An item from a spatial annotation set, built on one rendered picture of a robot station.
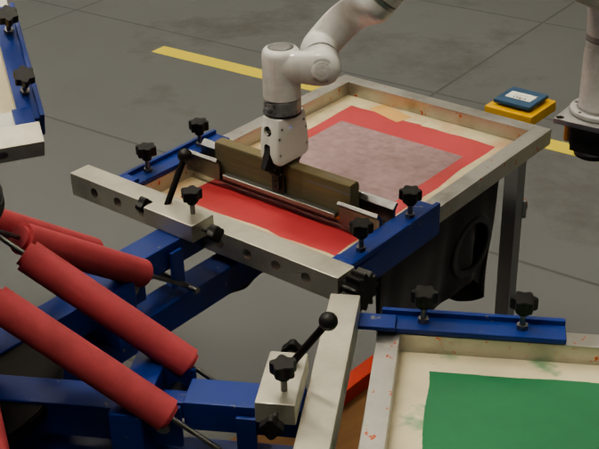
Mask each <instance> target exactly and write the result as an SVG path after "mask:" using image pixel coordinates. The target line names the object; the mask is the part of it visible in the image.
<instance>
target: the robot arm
mask: <svg viewBox="0 0 599 449"><path fill-rule="evenodd" d="M403 1H404V0H340V1H339V2H338V3H337V4H335V5H334V6H333V7H331V8H330V9H329V10H328V11H327V12H326V13H325V14H324V15H323V16H322V18H321V19H320V20H319V21H318V22H317V23H316V25H315V26H314V27H313V28H312V29H311V30H310V31H309V32H308V33H307V35H306V36H305V38H304V39H303V41H302V43H301V46H300V49H299V48H298V47H297V46H296V45H294V44H291V43H286V42H277V43H272V44H269V45H266V46H265V47H264V48H263V50H262V54H261V62H262V84H263V107H264V109H263V113H264V115H263V119H262V127H261V157H262V159H263V161H262V165H261V170H264V171H267V172H269V174H270V175H272V190H273V191H275V192H279V193H281V194H285V176H283V165H285V164H287V163H289V162H291V161H293V160H294V161H297V162H299V161H300V158H301V155H303V154H304V153H306V152H307V150H308V127H307V121H306V116H305V112H304V109H303V107H301V84H302V85H310V86H328V85H330V84H332V83H334V82H335V81H336V80H337V79H338V77H339V76H340V73H341V61H340V57H339V51H340V50H341V49H342V48H343V47H344V45H345V44H346V43H347V42H348V41H349V40H350V39H351V38H352V37H353V36H354V35H355V34H356V33H357V32H358V31H360V30H361V29H363V28H365V27H367V26H370V25H376V24H380V23H383V22H384V21H386V20H387V19H388V18H389V17H390V16H391V14H392V13H394V11H395V10H396V9H397V8H398V7H399V6H400V4H401V3H402V2H403ZM574 1H576V2H578V3H581V4H583V5H586V6H587V30H586V38H585V46H584V55H583V63H582V72H581V80H580V89H579V98H578V99H576V100H574V101H573V102H572V103H571V104H570V112H571V114H572V115H573V116H575V117H576V118H579V119H581V120H584V121H587V122H591V123H596V124H599V0H574ZM275 165H277V166H278V169H277V168H276V167H275Z"/></svg>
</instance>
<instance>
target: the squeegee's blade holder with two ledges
mask: <svg viewBox="0 0 599 449"><path fill-rule="evenodd" d="M223 179H225V180H227V181H230V182H233V183H235V184H239V185H242V186H245V187H247V188H250V189H252V190H255V191H258V192H262V193H265V194H267V195H270V196H272V197H275V198H277V199H280V200H284V201H287V202H290V203H292V204H295V205H297V206H300V207H303V208H306V209H309V210H312V211H315V212H317V213H319V214H322V215H325V216H329V217H331V218H335V217H337V216H338V211H335V210H332V209H329V208H326V207H323V206H320V205H317V204H315V203H312V202H310V201H307V200H303V199H300V198H297V197H295V196H292V195H290V194H287V193H285V194H281V193H279V192H275V191H273V190H272V188H269V187H266V186H265V185H262V184H257V183H254V182H252V181H249V180H247V179H244V178H241V177H239V176H234V175H232V174H229V173H224V174H223Z"/></svg>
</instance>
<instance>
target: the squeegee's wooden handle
mask: <svg viewBox="0 0 599 449"><path fill-rule="evenodd" d="M215 155H216V159H218V160H219V161H220V162H221V166H222V175H223V174H224V173H229V174H232V175H234V176H239V177H241V178H244V179H247V180H249V181H252V182H254V183H257V184H262V185H265V186H266V187H269V188H272V175H270V174H269V172H267V171H264V170H261V165H262V161H263V159H262V157H261V150H260V149H257V148H254V147H251V146H249V145H246V144H243V143H238V142H236V141H233V140H230V139H226V138H224V137H222V138H220V139H218V140H216V141H215ZM283 176H285V193H287V194H290V195H292V196H295V197H297V198H300V199H303V200H307V201H310V202H312V203H315V204H317V205H320V206H323V207H326V208H329V209H332V210H335V211H338V216H340V211H339V206H338V205H336V203H337V201H340V202H343V203H346V204H349V205H351V206H354V207H357V208H359V183H358V182H357V181H354V180H351V179H348V178H346V177H343V176H338V175H335V174H333V173H330V172H327V171H324V170H322V169H319V168H316V167H311V166H309V165H305V164H302V163H299V162H297V161H294V160H293V161H291V162H289V163H287V164H285V165H283Z"/></svg>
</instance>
